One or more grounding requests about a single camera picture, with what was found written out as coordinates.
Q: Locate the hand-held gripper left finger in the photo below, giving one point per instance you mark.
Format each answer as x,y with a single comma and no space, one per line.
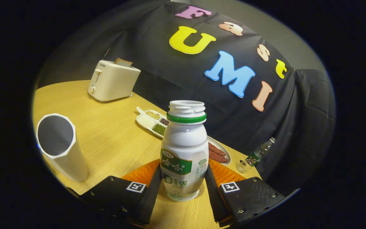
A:
148,200

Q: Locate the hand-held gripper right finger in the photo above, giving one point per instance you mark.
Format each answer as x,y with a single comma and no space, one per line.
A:
214,197

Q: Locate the white juice bottle green label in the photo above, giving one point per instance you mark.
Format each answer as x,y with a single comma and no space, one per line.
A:
184,143

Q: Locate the clear plastic water bottle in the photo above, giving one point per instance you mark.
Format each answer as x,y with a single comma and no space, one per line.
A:
254,157

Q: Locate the white round plate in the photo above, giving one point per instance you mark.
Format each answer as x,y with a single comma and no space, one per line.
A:
228,156

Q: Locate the red sausage pieces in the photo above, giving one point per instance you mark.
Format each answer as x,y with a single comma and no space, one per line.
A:
217,153

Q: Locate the wooden table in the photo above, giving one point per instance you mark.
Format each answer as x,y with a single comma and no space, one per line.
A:
113,140

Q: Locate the white divided dish of beans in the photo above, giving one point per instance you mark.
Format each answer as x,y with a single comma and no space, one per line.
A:
145,121

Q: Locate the cream toaster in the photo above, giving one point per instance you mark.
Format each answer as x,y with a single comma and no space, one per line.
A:
113,82

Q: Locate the black backdrop cloth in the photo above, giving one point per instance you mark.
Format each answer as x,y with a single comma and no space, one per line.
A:
176,76

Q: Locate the bread slice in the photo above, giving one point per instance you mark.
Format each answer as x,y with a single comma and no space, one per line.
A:
123,62

